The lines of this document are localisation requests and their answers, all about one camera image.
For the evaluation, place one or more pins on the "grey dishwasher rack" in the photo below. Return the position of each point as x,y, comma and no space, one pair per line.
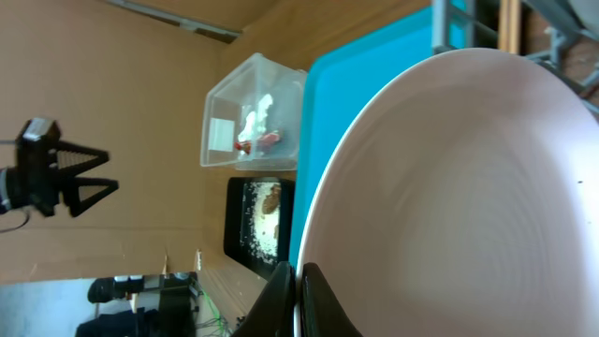
547,32

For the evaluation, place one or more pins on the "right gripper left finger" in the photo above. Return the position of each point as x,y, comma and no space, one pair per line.
272,313

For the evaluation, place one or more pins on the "large pink plate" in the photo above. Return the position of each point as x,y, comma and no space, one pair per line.
463,201

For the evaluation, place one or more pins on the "white napkin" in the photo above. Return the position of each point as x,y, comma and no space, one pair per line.
254,118

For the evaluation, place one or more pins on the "teal serving tray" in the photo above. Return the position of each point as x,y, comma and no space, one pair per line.
339,84

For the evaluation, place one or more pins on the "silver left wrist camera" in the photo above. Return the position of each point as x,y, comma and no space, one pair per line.
40,128

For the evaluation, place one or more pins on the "clear plastic bin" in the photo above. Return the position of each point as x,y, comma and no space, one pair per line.
245,85

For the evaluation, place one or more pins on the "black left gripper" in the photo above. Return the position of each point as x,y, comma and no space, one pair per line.
39,156

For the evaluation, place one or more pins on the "red snack wrapper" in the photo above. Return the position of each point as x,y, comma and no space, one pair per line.
263,143

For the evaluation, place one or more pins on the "white rice pile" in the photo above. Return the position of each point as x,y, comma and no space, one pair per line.
259,232

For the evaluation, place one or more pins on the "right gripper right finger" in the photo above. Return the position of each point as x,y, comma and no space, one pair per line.
320,313

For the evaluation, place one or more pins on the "brown food piece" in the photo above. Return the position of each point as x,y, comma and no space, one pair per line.
272,200

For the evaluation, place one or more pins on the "grey bowl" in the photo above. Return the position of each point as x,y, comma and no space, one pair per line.
588,13

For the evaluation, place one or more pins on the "black plastic tray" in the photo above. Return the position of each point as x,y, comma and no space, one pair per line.
231,243

